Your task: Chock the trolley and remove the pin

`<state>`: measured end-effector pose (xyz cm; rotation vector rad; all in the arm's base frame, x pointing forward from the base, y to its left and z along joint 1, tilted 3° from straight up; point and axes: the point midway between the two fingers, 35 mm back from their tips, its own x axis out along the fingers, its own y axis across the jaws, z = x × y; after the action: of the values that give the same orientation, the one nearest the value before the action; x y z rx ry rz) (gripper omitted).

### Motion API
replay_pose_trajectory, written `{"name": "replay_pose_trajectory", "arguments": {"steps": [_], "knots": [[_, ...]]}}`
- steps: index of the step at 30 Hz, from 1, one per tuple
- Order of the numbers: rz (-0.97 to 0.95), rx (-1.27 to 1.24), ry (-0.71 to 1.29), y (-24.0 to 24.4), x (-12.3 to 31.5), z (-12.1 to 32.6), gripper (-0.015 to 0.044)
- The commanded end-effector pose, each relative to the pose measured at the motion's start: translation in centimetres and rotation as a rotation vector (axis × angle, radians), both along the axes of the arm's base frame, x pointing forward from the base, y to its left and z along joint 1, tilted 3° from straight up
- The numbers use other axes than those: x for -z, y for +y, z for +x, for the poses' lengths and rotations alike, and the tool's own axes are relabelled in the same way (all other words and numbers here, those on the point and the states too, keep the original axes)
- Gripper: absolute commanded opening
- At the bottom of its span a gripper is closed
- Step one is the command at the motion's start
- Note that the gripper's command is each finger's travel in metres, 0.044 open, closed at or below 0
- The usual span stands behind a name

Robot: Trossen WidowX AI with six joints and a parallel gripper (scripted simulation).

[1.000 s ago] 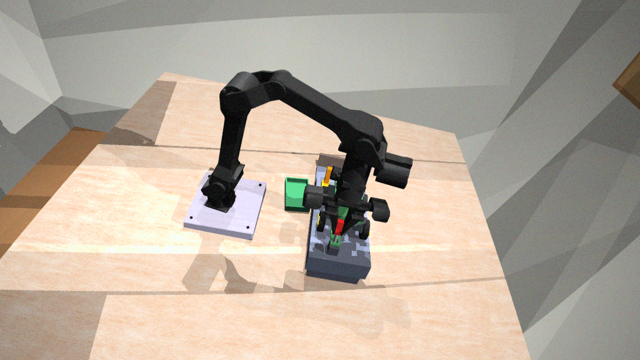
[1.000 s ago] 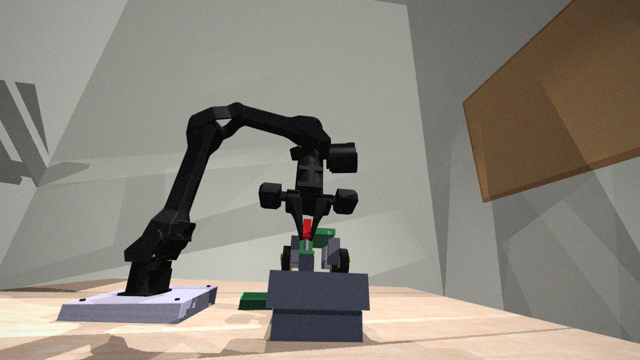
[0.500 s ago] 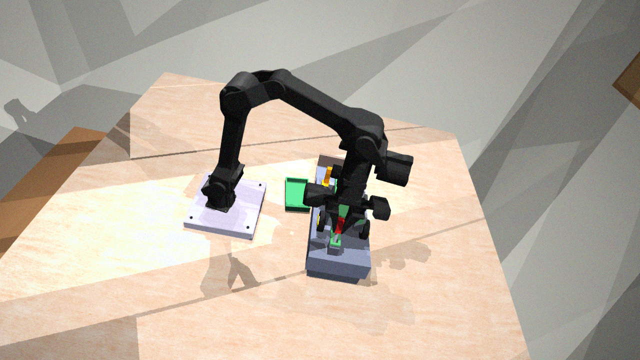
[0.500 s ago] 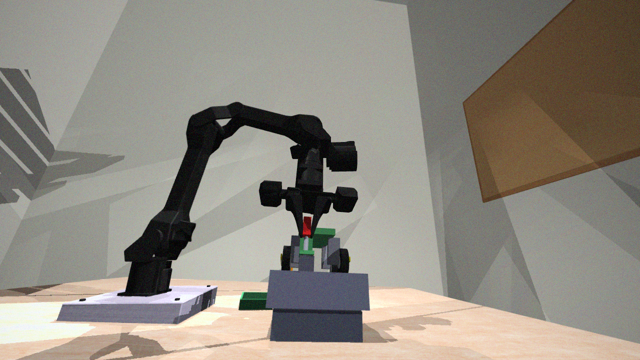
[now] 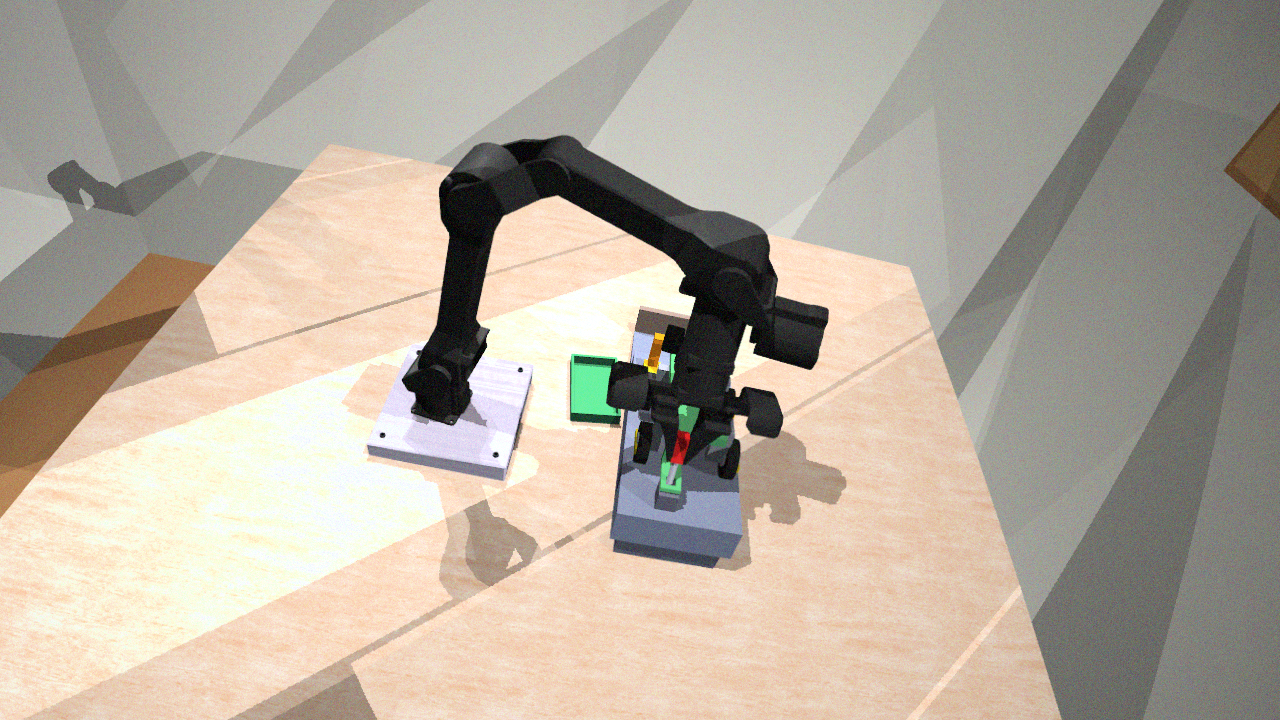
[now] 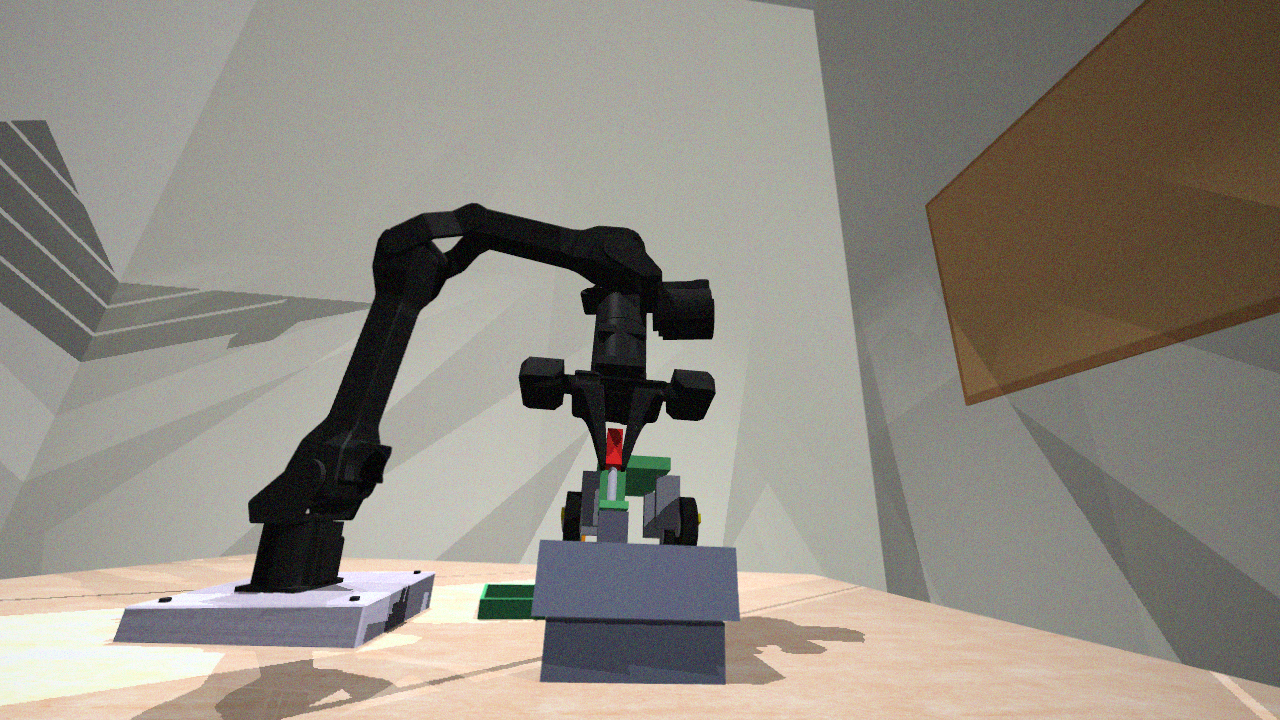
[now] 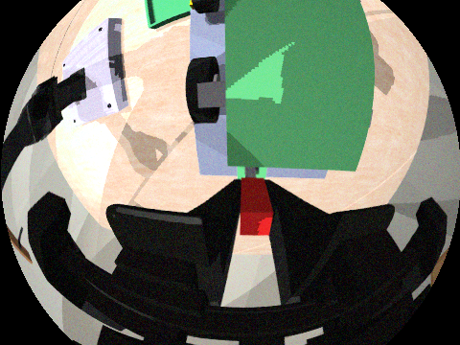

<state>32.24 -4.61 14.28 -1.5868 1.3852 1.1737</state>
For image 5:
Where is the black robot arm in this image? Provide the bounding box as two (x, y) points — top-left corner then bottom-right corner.
(402, 135), (829, 427)

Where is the yellow wedge chock with orange handle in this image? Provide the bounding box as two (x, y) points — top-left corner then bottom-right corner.
(643, 333), (666, 373)

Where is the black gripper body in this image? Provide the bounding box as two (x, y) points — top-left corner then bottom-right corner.
(605, 334), (785, 438)

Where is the green wheeled trolley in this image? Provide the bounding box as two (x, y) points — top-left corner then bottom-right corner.
(634, 354), (741, 495)

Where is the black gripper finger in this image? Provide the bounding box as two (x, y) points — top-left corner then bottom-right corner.
(684, 407), (732, 466)
(652, 404), (678, 462)

